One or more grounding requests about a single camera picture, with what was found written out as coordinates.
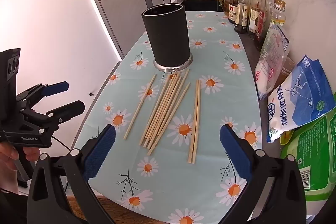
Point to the green plastic bag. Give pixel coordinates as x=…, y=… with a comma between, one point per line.
x=312, y=161

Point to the person's left hand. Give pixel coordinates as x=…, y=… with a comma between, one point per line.
x=9, y=155

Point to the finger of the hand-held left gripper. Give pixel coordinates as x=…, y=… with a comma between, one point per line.
x=71, y=108
x=56, y=87

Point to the tall bottle gold cap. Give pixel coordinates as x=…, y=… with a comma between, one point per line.
x=263, y=24

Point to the white sugar bag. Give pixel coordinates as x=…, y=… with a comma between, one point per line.
x=270, y=61

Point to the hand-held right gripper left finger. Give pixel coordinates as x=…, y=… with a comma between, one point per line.
x=101, y=153

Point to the pale oil bottle yellow cap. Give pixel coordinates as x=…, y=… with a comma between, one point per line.
x=277, y=16

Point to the dark sauce bottle red label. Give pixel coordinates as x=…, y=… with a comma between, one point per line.
x=232, y=14

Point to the clear plastic cup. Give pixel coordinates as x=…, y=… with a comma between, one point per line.
x=287, y=69

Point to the pile of wooden chopsticks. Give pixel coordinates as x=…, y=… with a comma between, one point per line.
x=168, y=106

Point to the blue white salt bag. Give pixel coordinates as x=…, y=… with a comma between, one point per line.
x=302, y=98

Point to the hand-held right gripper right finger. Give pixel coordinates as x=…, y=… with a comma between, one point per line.
x=233, y=153

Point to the slim bottle yellow cap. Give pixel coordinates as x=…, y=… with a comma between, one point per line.
x=254, y=19

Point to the daisy print tablecloth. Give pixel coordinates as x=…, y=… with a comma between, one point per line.
x=223, y=98

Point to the black cylindrical utensil holder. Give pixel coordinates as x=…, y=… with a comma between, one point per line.
x=168, y=37

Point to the dark kitchen sink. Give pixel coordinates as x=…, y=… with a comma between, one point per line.
x=199, y=3

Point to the dark sauce bottle yellow cap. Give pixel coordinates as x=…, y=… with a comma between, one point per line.
x=241, y=16

